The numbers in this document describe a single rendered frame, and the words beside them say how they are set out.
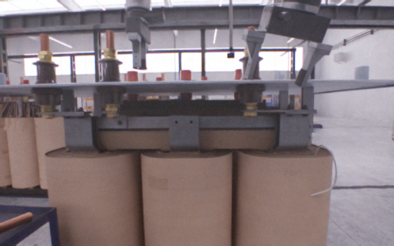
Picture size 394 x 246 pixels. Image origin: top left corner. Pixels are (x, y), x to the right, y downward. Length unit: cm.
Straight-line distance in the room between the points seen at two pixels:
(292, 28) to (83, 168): 85
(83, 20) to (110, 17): 126
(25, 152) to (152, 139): 266
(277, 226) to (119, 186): 67
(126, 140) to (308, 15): 81
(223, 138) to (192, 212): 34
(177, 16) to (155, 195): 890
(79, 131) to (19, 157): 255
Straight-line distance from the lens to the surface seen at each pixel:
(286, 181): 87
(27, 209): 102
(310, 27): 50
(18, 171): 352
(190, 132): 80
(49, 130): 312
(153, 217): 92
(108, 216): 98
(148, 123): 88
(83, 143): 95
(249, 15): 958
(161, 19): 77
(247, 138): 92
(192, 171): 79
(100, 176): 91
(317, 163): 90
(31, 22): 1210
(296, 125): 87
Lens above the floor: 128
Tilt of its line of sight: 5 degrees down
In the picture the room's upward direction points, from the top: 1 degrees counter-clockwise
